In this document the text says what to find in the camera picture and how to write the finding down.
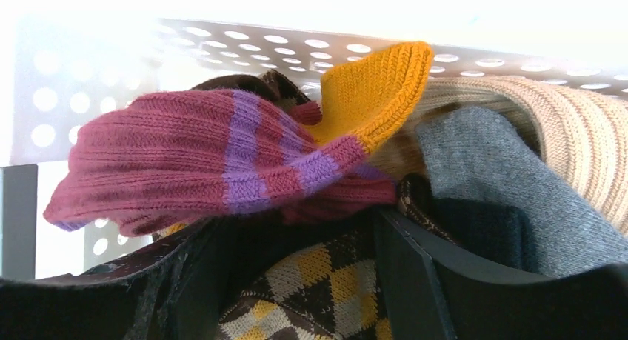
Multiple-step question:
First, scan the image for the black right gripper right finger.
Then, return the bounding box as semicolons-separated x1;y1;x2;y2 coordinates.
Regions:
373;208;627;339

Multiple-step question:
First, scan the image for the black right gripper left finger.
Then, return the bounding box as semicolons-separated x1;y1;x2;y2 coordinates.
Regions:
1;220;237;339

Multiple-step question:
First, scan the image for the thin brown argyle sock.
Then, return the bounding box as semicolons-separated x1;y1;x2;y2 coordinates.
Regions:
216;173;462;340

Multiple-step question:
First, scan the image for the maroon purple sock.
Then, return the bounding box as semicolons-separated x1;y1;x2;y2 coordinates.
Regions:
44;41;434;236

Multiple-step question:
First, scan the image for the grey sock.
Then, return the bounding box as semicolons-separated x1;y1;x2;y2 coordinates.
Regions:
415;107;627;277

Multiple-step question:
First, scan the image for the striped beige maroon sock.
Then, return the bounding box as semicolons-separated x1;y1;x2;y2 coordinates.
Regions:
370;76;627;235

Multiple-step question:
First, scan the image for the black sock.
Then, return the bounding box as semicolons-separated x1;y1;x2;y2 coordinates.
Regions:
435;198;538;273

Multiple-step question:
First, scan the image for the white plastic basket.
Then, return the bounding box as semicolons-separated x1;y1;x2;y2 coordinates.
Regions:
0;17;628;280

